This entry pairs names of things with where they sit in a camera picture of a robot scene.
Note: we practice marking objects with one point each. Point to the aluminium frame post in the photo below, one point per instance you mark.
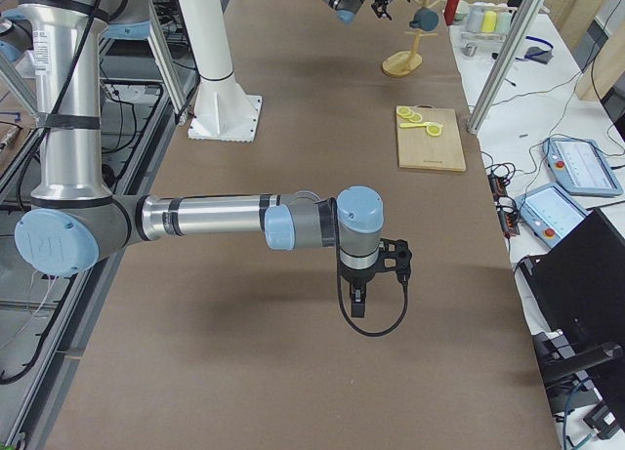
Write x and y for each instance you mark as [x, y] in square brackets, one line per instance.
[520, 26]

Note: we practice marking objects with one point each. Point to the black power strip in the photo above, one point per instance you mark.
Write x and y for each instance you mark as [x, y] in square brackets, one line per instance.
[505, 206]

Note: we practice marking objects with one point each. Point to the wooden cutting board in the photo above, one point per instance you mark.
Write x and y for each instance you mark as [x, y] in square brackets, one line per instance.
[417, 150]

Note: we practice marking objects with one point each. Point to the wooden cup rack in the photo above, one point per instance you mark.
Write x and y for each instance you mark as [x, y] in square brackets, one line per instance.
[403, 63]

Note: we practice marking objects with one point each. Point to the dark blue mug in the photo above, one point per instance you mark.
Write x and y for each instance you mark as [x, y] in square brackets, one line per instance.
[425, 19]

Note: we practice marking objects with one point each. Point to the yellow cup on rack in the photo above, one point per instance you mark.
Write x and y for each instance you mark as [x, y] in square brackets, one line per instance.
[488, 22]

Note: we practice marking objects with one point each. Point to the lemon slice by knife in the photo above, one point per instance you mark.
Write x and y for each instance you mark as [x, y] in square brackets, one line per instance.
[434, 129]

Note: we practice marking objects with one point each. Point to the teach pendant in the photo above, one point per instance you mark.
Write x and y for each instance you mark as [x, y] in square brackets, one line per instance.
[580, 168]
[550, 213]

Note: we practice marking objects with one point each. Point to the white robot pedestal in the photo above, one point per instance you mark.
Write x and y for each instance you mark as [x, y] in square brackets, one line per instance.
[222, 109]

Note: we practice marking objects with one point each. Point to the far teach pendant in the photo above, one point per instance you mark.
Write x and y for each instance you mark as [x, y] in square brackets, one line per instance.
[580, 168]

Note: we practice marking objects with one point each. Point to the yellow plastic knife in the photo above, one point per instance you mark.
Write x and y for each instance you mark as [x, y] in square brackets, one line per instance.
[408, 125]

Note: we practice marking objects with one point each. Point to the near teach pendant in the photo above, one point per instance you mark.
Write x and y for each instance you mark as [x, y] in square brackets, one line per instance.
[550, 213]

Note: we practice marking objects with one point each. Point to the red thermos bottle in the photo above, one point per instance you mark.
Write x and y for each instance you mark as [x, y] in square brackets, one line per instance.
[449, 12]

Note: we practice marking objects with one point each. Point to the light blue cup on rack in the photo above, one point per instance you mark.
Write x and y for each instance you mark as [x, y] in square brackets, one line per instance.
[503, 22]

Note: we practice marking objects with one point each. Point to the black monitor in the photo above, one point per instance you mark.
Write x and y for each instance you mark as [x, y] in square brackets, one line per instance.
[579, 287]

